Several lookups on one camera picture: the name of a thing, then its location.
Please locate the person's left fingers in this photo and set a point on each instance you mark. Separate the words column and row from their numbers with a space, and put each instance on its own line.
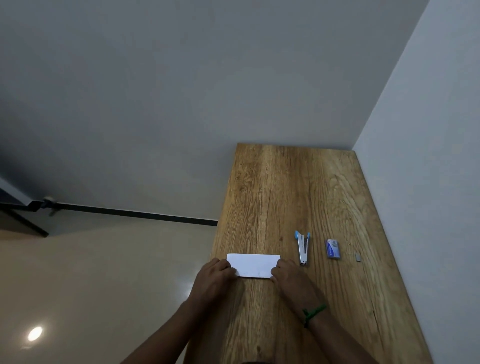
column 225, row 267

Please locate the person's right forearm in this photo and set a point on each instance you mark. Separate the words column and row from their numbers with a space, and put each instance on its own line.
column 337, row 341

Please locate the person's right fingers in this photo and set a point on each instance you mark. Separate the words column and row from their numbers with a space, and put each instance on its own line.
column 280, row 270

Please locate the blue and silver stapler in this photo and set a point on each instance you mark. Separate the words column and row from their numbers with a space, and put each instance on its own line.
column 303, row 248

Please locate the white paper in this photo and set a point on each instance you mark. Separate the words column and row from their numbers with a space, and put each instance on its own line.
column 254, row 266

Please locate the person's right hand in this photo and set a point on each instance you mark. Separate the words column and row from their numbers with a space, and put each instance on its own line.
column 294, row 281

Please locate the wooden table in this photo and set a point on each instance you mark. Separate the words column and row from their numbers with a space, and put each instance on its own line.
column 318, row 240

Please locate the person's left hand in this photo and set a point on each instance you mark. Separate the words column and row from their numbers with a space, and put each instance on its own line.
column 212, row 283

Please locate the small blue staple box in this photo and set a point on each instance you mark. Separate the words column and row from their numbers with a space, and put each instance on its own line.
column 332, row 249

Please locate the person's left forearm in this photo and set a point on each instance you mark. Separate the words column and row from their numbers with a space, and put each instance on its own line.
column 165, row 333

